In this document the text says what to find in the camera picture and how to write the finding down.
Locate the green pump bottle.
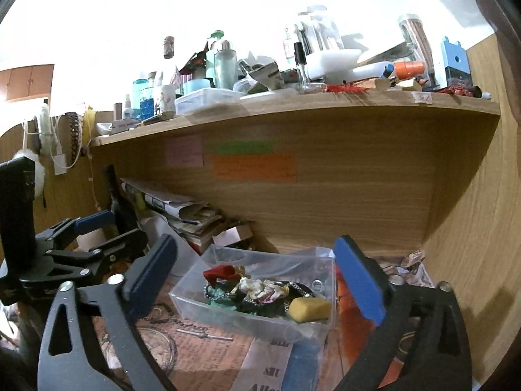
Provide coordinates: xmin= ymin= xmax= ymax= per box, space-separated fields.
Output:
xmin=205 ymin=30 xmax=226 ymax=80

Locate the white plastic tray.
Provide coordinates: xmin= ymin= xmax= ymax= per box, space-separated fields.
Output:
xmin=305 ymin=49 xmax=363 ymax=81

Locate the pink sticky note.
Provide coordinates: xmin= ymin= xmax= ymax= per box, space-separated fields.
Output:
xmin=165 ymin=135 xmax=204 ymax=167

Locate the cork-topped glass bottle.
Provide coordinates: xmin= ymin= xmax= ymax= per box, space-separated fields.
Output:
xmin=163 ymin=36 xmax=177 ymax=86

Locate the white printed cup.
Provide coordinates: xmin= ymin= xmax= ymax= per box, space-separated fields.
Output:
xmin=157 ymin=85 xmax=176 ymax=115

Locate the black cloth with chain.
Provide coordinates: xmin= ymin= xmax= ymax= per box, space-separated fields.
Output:
xmin=281 ymin=280 xmax=316 ymax=318

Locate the blue tape roll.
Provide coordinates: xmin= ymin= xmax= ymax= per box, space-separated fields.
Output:
xmin=183 ymin=78 xmax=214 ymax=95

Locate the teal liquid bottle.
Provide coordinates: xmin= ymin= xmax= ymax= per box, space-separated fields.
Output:
xmin=132 ymin=78 xmax=149 ymax=109

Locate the blue flat object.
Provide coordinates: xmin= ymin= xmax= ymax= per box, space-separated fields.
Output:
xmin=281 ymin=340 xmax=322 ymax=391

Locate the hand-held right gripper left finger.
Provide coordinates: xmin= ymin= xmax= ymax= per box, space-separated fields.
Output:
xmin=37 ymin=233 xmax=180 ymax=391

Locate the green cloth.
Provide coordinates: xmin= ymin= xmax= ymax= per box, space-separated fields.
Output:
xmin=204 ymin=285 xmax=245 ymax=312

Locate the white fluffy item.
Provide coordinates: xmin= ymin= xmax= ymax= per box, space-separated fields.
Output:
xmin=12 ymin=105 xmax=55 ymax=197

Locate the yellow sponge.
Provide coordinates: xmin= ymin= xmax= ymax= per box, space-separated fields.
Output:
xmin=288 ymin=297 xmax=332 ymax=322

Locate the clock print paper mat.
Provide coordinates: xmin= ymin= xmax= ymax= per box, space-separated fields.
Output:
xmin=93 ymin=289 xmax=253 ymax=391

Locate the yellow roll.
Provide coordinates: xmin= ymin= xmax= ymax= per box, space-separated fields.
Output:
xmin=81 ymin=106 xmax=96 ymax=147

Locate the glass bottle with blue beads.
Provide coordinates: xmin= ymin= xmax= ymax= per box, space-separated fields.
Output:
xmin=139 ymin=71 xmax=157 ymax=121

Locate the metal hair pin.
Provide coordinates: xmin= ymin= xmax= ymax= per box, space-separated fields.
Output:
xmin=175 ymin=328 xmax=234 ymax=341

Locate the jar of sticks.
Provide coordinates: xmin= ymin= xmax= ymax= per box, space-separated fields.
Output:
xmin=398 ymin=14 xmax=434 ymax=70

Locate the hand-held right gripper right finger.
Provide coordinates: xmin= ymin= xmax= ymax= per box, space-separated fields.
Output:
xmin=333 ymin=235 xmax=473 ymax=391

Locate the clear plastic box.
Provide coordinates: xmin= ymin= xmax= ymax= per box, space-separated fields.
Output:
xmin=169 ymin=244 xmax=338 ymax=337

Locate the red cloth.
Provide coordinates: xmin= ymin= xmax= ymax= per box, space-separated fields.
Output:
xmin=204 ymin=266 xmax=237 ymax=283

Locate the white cable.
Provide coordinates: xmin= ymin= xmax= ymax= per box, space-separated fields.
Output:
xmin=87 ymin=159 xmax=100 ymax=212

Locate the orange marker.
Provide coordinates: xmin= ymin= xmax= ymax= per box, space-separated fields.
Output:
xmin=393 ymin=61 xmax=426 ymax=79

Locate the orange sticky note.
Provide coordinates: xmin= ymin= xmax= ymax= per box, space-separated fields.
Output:
xmin=214 ymin=154 xmax=297 ymax=183

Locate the wooden shelf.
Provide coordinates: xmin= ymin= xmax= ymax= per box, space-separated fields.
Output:
xmin=90 ymin=90 xmax=502 ymax=147

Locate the orange plastic sheet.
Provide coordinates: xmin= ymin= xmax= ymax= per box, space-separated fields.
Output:
xmin=340 ymin=281 xmax=393 ymax=377

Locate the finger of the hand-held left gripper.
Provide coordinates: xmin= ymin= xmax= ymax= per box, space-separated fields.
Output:
xmin=45 ymin=229 xmax=148 ymax=278
xmin=36 ymin=210 xmax=115 ymax=250

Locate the small white box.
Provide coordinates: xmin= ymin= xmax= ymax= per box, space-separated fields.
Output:
xmin=212 ymin=224 xmax=253 ymax=249

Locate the blue block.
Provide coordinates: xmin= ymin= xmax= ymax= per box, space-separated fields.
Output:
xmin=440 ymin=36 xmax=473 ymax=88

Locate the orange wall cabinet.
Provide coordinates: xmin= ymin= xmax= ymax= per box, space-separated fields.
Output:
xmin=0 ymin=64 xmax=55 ymax=102

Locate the translucent bottle with silver cap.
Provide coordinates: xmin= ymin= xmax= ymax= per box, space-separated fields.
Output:
xmin=214 ymin=40 xmax=237 ymax=89

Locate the pile of papers and magazines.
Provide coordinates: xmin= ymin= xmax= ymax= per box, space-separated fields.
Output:
xmin=120 ymin=177 xmax=229 ymax=253

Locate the clear plastic tool organizer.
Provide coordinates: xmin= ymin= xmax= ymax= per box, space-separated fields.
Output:
xmin=295 ymin=6 xmax=343 ymax=55

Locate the green sticky note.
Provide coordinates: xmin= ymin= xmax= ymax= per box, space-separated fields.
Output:
xmin=214 ymin=142 xmax=274 ymax=155

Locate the brown pen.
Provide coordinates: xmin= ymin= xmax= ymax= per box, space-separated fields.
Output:
xmin=140 ymin=113 xmax=174 ymax=127

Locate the black lace headband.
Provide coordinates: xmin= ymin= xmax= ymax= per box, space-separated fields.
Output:
xmin=67 ymin=111 xmax=82 ymax=167

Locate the crumpled paper scrap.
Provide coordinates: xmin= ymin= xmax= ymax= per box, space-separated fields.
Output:
xmin=401 ymin=249 xmax=428 ymax=269

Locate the black-capped nail polish bottle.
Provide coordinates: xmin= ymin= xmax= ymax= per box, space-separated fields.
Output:
xmin=293 ymin=42 xmax=310 ymax=92

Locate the clear lidded container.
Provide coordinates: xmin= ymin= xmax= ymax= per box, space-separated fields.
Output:
xmin=175 ymin=87 xmax=245 ymax=117

